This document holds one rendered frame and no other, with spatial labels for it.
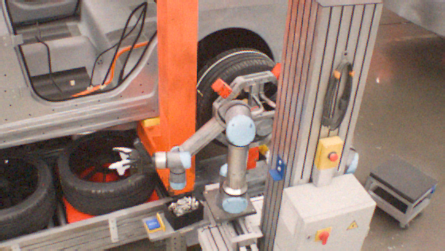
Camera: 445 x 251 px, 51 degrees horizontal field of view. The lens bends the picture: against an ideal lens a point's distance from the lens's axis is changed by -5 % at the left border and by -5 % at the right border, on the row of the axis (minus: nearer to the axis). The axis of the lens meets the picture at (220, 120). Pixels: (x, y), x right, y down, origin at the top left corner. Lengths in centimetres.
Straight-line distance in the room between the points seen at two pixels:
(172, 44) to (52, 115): 102
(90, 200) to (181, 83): 106
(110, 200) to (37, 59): 125
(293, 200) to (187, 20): 100
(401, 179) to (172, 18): 212
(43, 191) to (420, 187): 258
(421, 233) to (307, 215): 200
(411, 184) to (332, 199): 170
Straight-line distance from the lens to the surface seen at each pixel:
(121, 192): 313
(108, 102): 314
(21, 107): 305
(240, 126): 202
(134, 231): 325
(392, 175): 372
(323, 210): 201
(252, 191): 362
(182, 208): 289
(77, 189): 318
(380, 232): 376
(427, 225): 395
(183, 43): 245
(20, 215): 311
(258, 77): 301
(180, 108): 264
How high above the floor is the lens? 262
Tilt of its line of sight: 35 degrees down
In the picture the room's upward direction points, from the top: 3 degrees clockwise
